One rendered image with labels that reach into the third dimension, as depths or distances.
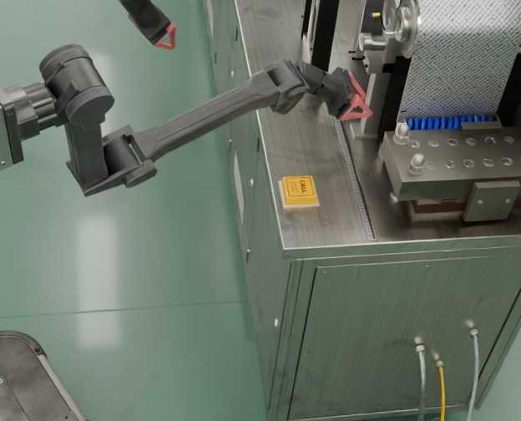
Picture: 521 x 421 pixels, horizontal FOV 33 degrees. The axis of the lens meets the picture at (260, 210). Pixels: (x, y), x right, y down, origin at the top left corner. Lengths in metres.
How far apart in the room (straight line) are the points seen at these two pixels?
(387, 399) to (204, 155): 1.29
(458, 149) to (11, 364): 1.34
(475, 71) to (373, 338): 0.72
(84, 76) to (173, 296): 1.66
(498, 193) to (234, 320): 1.18
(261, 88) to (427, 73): 0.39
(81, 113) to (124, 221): 1.81
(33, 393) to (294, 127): 1.00
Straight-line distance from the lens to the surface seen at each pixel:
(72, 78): 1.37
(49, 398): 2.49
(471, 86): 2.06
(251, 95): 1.81
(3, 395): 2.49
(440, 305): 2.22
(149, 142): 1.74
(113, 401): 2.74
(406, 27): 1.94
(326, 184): 2.06
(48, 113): 1.38
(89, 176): 1.68
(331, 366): 2.35
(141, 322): 2.89
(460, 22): 1.95
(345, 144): 2.17
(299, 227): 1.96
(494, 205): 2.03
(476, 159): 2.02
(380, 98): 2.12
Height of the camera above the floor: 2.37
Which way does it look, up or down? 48 degrees down
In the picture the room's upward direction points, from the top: 6 degrees clockwise
